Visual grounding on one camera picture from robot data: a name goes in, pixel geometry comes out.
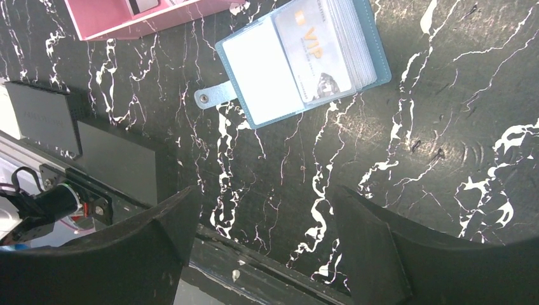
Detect large black flat plate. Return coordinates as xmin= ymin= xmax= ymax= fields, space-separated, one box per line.
xmin=78 ymin=119 xmax=161 ymax=205

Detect white rectangular device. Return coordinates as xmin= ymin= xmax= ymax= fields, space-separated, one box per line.
xmin=1 ymin=78 xmax=22 ymax=140

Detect pink plastic tray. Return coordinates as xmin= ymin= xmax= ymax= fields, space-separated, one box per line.
xmin=65 ymin=0 xmax=246 ymax=41

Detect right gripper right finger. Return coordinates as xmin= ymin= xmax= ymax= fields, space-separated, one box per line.
xmin=332 ymin=186 xmax=538 ymax=304

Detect blue leather card holder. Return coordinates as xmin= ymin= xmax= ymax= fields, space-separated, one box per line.
xmin=194 ymin=1 xmax=392 ymax=129

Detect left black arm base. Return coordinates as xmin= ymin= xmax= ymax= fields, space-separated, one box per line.
xmin=39 ymin=164 xmax=151 ymax=229

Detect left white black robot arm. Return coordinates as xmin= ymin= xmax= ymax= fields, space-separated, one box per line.
xmin=1 ymin=166 xmax=83 ymax=248

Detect VIP printed card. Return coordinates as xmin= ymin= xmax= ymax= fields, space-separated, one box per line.
xmin=274 ymin=0 xmax=353 ymax=104

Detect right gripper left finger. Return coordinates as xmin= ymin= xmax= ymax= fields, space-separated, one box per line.
xmin=1 ymin=186 xmax=200 ymax=304

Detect aluminium front rail frame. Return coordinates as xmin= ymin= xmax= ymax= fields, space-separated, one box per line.
xmin=1 ymin=133 xmax=352 ymax=304

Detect small black flat plate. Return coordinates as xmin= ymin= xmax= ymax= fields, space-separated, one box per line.
xmin=4 ymin=81 xmax=88 ymax=155

